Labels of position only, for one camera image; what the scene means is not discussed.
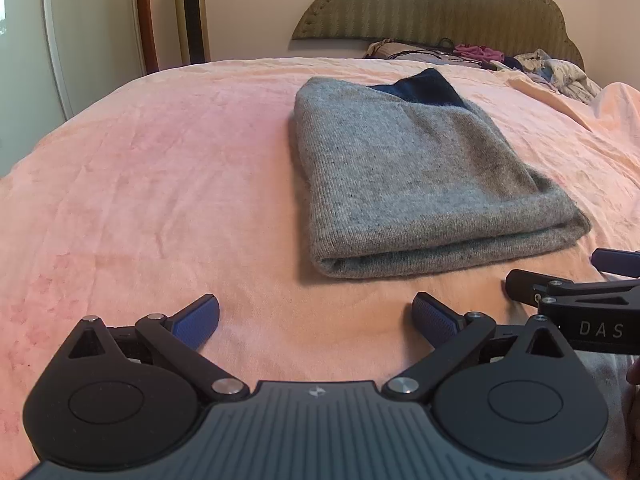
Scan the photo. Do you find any purple cloth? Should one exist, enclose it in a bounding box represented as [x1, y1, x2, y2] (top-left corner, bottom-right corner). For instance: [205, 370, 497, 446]
[453, 43, 505, 63]

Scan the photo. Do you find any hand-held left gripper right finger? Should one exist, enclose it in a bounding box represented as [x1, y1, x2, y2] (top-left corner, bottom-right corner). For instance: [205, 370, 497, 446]
[382, 292, 576, 404]

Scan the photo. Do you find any grey sweater with navy sleeves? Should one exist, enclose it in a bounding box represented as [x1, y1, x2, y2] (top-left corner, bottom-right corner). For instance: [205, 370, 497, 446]
[292, 67, 592, 279]

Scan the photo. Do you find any pink blanket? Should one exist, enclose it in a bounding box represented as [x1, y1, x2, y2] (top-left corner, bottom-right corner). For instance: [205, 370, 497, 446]
[0, 57, 640, 480]

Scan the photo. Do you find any grey cloth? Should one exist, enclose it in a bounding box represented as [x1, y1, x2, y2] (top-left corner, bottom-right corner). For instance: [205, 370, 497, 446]
[580, 352, 632, 480]

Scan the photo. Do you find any striped pillow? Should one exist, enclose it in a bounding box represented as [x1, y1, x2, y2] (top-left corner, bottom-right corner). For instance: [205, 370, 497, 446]
[364, 39, 451, 61]

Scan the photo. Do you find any gold tower heater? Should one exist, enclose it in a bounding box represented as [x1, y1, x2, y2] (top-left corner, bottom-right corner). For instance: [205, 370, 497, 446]
[172, 0, 211, 66]

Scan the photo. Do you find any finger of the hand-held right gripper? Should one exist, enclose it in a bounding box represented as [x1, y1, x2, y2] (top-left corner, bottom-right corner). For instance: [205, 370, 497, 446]
[591, 247, 640, 280]
[504, 268, 640, 316]

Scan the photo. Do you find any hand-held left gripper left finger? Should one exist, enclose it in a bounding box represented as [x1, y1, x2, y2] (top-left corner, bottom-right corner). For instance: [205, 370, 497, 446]
[59, 293, 251, 402]

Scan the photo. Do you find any person's right hand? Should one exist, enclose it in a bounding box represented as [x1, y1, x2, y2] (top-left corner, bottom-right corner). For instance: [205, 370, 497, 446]
[622, 357, 640, 439]

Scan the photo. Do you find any patterned clothes pile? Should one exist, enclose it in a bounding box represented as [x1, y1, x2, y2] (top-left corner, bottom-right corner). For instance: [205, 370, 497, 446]
[505, 48, 604, 105]

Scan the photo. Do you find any olive padded headboard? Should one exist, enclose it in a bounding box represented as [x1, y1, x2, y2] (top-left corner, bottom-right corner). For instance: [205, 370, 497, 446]
[291, 0, 586, 71]

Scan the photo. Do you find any brown wooden frame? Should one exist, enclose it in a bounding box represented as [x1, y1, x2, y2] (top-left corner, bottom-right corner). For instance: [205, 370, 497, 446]
[133, 0, 160, 74]

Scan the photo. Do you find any white wardrobe door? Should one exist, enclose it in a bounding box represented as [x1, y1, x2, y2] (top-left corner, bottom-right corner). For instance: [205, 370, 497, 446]
[0, 0, 146, 177]

